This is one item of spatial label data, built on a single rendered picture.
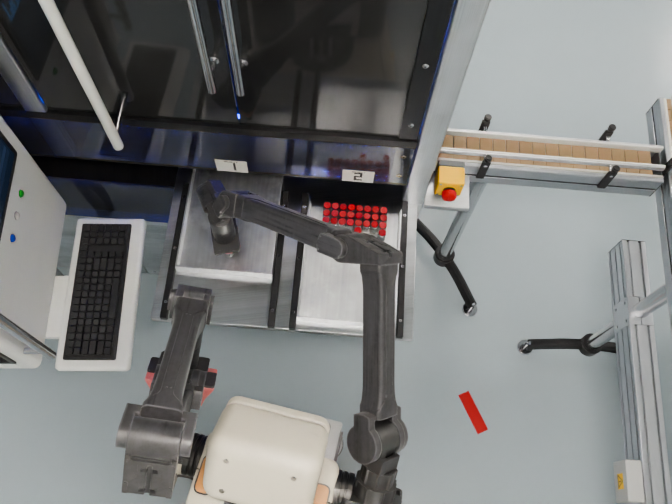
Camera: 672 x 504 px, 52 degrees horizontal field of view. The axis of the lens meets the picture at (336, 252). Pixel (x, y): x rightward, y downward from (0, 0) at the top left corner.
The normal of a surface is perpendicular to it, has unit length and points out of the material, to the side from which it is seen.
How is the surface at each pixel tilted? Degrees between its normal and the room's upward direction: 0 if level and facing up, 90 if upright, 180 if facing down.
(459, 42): 90
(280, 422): 43
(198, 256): 0
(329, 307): 0
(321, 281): 0
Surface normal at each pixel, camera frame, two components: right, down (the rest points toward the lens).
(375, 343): -0.64, 0.05
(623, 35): 0.04, -0.38
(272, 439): 0.18, -0.88
